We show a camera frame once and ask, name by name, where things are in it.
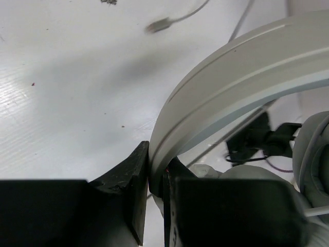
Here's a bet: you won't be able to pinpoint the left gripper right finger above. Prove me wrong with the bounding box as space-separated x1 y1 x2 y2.
162 158 311 246

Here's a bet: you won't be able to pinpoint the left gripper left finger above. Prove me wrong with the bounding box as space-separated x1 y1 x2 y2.
1 141 149 246

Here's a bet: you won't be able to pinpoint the white grey headphones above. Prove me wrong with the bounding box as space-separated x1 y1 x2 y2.
149 9 329 227

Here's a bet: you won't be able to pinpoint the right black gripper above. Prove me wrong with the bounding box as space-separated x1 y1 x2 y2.
225 113 302 163

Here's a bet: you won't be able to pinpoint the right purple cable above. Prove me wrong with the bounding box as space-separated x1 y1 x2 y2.
264 155 294 173

